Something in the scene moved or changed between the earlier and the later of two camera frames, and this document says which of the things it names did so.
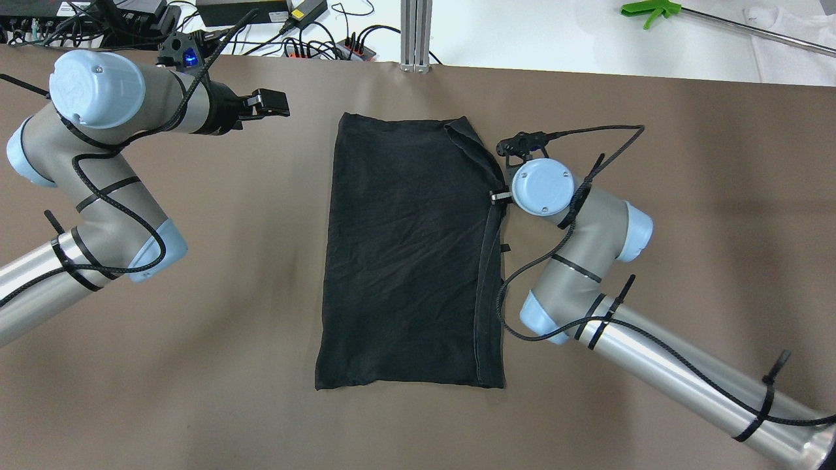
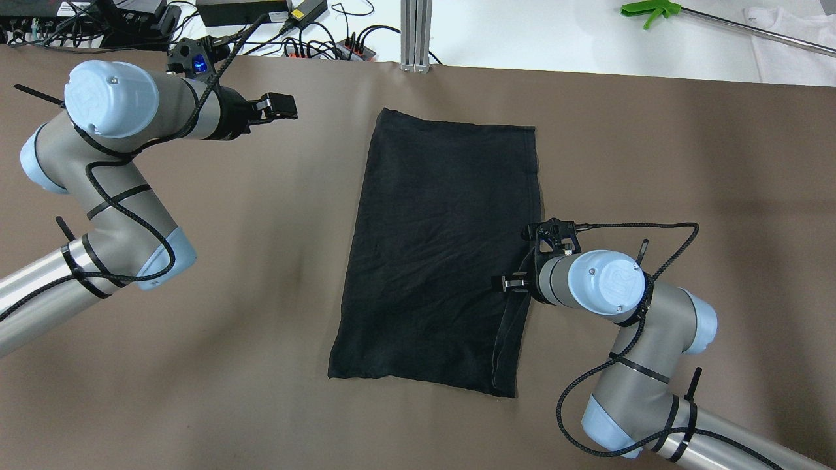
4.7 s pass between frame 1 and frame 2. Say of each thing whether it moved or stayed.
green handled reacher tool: stayed
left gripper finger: moved
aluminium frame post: stayed
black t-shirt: moved
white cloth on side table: stayed
